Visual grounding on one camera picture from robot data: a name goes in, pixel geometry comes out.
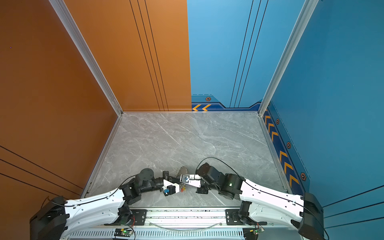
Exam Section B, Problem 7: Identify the left green circuit board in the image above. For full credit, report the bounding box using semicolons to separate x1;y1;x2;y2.
114;228;135;240

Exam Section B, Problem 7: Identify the white slotted cable duct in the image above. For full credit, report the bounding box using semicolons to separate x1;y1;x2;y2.
67;228;244;240

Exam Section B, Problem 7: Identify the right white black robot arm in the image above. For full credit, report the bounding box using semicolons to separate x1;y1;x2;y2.
193;163;329;240

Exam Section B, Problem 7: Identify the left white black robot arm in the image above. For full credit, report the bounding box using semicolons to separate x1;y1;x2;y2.
30;168;181;240

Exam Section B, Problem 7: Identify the green circuit board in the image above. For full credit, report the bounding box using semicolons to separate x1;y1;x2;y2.
114;228;135;240
243;228;265;240

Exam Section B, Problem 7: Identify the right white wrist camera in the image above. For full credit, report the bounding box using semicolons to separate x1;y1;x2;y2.
180;175;202;188

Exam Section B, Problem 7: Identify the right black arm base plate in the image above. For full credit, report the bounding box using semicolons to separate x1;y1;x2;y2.
225;209;257;226

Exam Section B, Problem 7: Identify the right green circuit board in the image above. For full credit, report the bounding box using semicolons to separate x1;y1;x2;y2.
243;228;265;240

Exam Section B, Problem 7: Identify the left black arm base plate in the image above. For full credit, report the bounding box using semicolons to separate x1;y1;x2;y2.
105;209;148;227

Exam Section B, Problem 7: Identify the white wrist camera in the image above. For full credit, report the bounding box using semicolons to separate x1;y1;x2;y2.
180;175;202;188
162;180;181;196

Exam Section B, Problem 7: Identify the aluminium front rail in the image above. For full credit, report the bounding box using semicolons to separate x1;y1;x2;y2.
68;206;301;229

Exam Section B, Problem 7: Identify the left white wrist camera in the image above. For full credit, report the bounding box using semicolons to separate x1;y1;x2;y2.
162;180;181;196

